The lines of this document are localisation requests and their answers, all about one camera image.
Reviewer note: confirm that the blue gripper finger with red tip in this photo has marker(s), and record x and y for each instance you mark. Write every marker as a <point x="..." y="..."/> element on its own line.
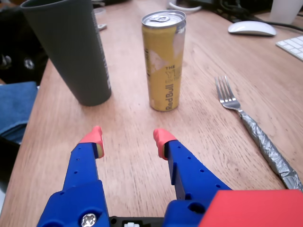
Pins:
<point x="80" y="189"/>
<point x="194" y="175"/>

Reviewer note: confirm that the yellow Red Bull can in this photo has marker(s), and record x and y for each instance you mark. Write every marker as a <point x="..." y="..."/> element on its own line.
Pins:
<point x="161" y="78"/>

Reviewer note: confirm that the blue cloth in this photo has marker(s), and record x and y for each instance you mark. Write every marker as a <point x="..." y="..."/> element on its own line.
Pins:
<point x="14" y="106"/>

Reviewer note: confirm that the dark grey tall cup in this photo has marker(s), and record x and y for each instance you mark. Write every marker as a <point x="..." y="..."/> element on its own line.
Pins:
<point x="71" y="52"/>

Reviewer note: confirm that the black object with metal bolts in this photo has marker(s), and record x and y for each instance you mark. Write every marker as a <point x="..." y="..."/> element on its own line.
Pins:
<point x="19" y="47"/>

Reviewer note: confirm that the white computer mouse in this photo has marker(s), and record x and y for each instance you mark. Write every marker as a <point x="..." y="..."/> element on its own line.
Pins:
<point x="252" y="28"/>

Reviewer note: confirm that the white keyboard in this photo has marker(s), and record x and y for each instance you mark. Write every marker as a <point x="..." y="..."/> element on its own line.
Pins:
<point x="292" y="46"/>

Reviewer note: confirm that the clear round plastic lid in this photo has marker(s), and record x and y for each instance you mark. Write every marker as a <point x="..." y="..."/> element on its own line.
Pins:
<point x="99" y="11"/>

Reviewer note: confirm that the white paper cup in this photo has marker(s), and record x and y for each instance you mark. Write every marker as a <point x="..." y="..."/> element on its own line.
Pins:
<point x="284" y="10"/>

